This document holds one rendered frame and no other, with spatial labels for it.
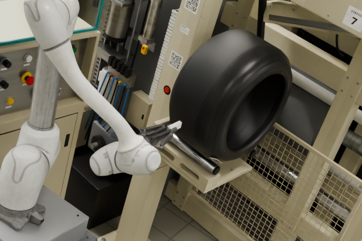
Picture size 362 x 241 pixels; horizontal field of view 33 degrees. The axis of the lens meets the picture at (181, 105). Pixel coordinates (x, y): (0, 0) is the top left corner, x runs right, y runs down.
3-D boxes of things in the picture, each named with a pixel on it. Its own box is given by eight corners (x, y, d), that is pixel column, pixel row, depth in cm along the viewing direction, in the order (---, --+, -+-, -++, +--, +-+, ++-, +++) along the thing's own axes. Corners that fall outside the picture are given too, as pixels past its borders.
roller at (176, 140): (162, 134, 294) (158, 132, 290) (168, 127, 294) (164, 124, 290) (216, 176, 276) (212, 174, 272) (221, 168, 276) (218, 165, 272)
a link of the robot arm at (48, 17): (68, 42, 206) (78, 29, 218) (43, -8, 200) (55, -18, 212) (34, 55, 209) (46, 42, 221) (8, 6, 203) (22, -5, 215)
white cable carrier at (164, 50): (147, 97, 303) (172, 9, 280) (154, 95, 307) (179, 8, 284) (154, 101, 301) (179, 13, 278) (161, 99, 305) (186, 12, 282)
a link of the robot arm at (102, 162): (120, 163, 238) (142, 165, 228) (89, 179, 228) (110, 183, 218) (113, 137, 235) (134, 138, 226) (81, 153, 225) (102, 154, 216)
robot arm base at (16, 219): (26, 236, 227) (29, 225, 225) (-21, 209, 233) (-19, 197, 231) (55, 214, 243) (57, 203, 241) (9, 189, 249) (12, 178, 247)
